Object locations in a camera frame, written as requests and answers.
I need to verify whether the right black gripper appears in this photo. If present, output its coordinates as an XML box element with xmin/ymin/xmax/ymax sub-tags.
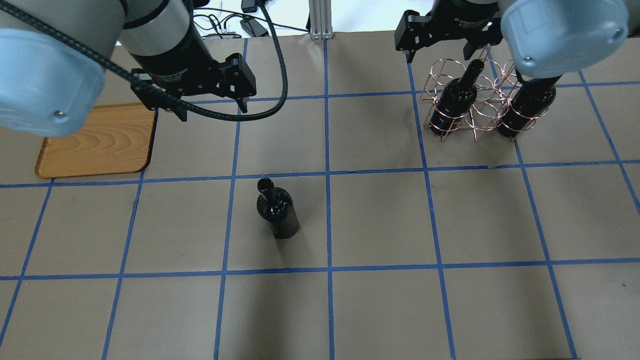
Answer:
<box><xmin>394</xmin><ymin>0</ymin><xmax>503</xmax><ymax>64</ymax></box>

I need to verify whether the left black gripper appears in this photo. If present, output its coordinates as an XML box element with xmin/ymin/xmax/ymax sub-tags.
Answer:
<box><xmin>131</xmin><ymin>52</ymin><xmax>257</xmax><ymax>122</ymax></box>

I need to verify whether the dark wine bottle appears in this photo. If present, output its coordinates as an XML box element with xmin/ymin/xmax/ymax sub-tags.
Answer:
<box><xmin>256</xmin><ymin>177</ymin><xmax>300</xmax><ymax>239</ymax></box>
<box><xmin>496</xmin><ymin>72</ymin><xmax>561</xmax><ymax>139</ymax></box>
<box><xmin>429</xmin><ymin>59</ymin><xmax>485</xmax><ymax>137</ymax></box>

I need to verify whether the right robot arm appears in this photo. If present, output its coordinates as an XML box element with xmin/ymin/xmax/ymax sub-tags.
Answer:
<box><xmin>394</xmin><ymin>0</ymin><xmax>639</xmax><ymax>79</ymax></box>

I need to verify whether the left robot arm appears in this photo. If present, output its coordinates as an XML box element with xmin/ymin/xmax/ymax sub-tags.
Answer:
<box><xmin>1</xmin><ymin>0</ymin><xmax>289</xmax><ymax>137</ymax></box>

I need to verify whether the wooden tray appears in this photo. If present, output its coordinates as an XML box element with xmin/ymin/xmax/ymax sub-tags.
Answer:
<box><xmin>34</xmin><ymin>102</ymin><xmax>158</xmax><ymax>179</ymax></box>

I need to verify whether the black power adapter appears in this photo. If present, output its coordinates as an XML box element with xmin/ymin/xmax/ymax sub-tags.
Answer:
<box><xmin>239</xmin><ymin>18</ymin><xmax>270</xmax><ymax>38</ymax></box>

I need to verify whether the copper wire bottle basket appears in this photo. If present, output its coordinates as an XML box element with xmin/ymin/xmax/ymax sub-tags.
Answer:
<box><xmin>419</xmin><ymin>45</ymin><xmax>550</xmax><ymax>142</ymax></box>

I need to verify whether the aluminium frame post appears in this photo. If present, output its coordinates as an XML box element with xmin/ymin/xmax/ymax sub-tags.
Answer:
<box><xmin>308</xmin><ymin>0</ymin><xmax>334</xmax><ymax>41</ymax></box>

